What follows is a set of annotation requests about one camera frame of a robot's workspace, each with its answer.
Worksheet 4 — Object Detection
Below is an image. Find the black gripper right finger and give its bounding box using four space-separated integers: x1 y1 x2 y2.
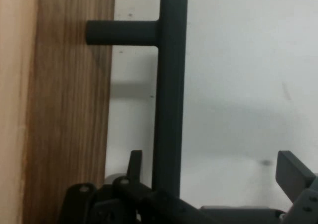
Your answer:
275 150 318 224

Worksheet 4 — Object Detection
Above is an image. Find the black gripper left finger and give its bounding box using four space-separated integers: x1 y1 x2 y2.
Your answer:
59 149 201 224

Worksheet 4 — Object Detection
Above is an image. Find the brown wooden drawer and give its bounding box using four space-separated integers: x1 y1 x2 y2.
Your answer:
0 0 117 224

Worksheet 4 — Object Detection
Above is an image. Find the black bar drawer handle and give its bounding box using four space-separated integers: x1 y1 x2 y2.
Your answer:
85 0 189 198

